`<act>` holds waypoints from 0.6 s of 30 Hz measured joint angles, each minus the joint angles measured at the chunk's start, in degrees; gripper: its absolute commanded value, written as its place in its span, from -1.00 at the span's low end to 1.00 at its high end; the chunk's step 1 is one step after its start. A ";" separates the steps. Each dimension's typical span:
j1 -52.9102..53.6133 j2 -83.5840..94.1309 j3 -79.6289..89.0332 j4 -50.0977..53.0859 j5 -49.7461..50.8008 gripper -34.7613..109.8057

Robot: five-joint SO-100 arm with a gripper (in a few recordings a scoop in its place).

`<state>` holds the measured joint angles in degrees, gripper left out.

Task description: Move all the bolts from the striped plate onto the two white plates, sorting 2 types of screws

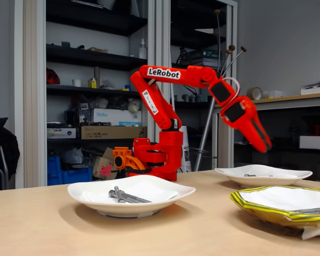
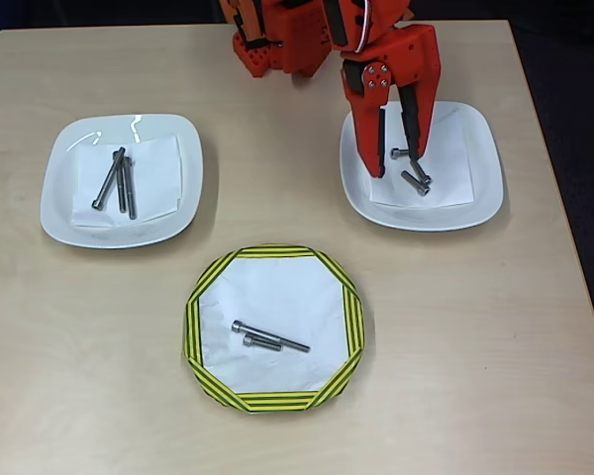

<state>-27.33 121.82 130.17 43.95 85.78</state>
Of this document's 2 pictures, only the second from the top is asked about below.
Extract white paper napkin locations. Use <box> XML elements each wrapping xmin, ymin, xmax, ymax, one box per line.
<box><xmin>364</xmin><ymin>101</ymin><xmax>477</xmax><ymax>209</ymax></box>
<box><xmin>71</xmin><ymin>135</ymin><xmax>184</xmax><ymax>232</ymax></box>

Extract white square ceramic plate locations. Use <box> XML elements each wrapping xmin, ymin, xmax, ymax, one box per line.
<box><xmin>339</xmin><ymin>100</ymin><xmax>505</xmax><ymax>233</ymax></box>
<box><xmin>39</xmin><ymin>113</ymin><xmax>204</xmax><ymax>250</ymax></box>

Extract yellow green striped paper plate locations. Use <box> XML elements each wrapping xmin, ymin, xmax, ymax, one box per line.
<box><xmin>181</xmin><ymin>242</ymin><xmax>366</xmax><ymax>415</ymax></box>

